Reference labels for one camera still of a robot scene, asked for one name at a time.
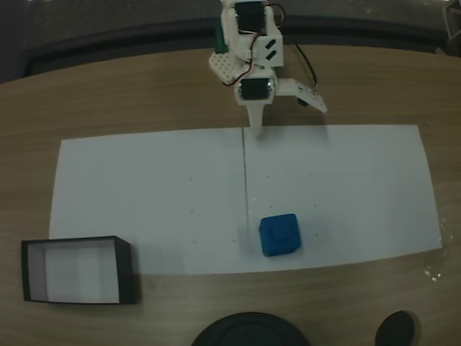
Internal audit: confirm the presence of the green clamp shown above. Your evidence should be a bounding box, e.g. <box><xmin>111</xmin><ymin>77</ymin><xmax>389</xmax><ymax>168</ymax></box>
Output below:
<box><xmin>214</xmin><ymin>27</ymin><xmax>229</xmax><ymax>53</ymax></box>

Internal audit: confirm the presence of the blue cube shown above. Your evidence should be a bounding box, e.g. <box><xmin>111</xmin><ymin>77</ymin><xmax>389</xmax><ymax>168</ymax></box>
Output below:
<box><xmin>259</xmin><ymin>213</ymin><xmax>303</xmax><ymax>258</ymax></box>

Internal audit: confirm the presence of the small black round object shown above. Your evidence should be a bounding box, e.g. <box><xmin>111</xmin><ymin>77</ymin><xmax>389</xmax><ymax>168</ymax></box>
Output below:
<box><xmin>374</xmin><ymin>310</ymin><xmax>421</xmax><ymax>346</ymax></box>

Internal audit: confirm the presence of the pale metal frame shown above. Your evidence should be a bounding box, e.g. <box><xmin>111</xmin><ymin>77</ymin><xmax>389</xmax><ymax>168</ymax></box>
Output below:
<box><xmin>439</xmin><ymin>0</ymin><xmax>461</xmax><ymax>56</ymax></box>

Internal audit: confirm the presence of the dark box white inside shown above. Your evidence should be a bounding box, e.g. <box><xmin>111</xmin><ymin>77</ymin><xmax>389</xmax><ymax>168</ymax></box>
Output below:
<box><xmin>20</xmin><ymin>235</ymin><xmax>140</xmax><ymax>306</ymax></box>

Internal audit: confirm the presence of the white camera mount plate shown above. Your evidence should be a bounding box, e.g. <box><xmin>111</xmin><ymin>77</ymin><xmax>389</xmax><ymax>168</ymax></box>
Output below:
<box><xmin>276</xmin><ymin>76</ymin><xmax>328</xmax><ymax>113</ymax></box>

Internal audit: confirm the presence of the large black round object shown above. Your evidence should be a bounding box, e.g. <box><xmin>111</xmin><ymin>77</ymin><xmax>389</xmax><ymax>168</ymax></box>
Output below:
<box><xmin>190</xmin><ymin>311</ymin><xmax>310</xmax><ymax>346</ymax></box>

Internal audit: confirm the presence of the black camera cable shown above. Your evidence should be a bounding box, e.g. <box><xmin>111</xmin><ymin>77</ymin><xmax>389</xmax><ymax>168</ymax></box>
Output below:
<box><xmin>287</xmin><ymin>43</ymin><xmax>321</xmax><ymax>92</ymax></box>

